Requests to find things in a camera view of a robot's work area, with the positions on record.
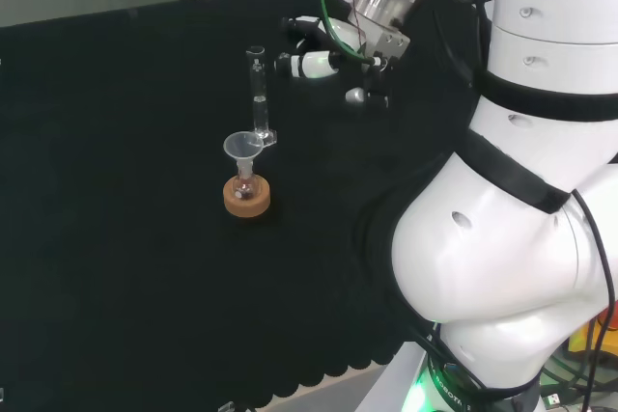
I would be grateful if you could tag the small round-bottom glass flask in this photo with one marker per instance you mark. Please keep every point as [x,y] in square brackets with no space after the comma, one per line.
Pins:
[244,186]

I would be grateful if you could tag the clear glass graduated cylinder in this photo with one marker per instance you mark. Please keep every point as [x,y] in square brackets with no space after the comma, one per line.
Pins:
[260,108]

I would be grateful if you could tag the clear plastic funnel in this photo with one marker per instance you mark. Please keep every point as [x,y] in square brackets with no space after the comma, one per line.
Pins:
[236,146]

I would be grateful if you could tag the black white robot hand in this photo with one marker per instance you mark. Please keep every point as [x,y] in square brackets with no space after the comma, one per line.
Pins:
[386,47]

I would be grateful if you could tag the black cloth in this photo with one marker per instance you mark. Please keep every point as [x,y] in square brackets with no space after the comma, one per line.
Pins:
[120,238]

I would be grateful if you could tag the yellow stop button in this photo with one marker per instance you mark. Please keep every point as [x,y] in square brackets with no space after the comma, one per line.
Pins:
[586,339]

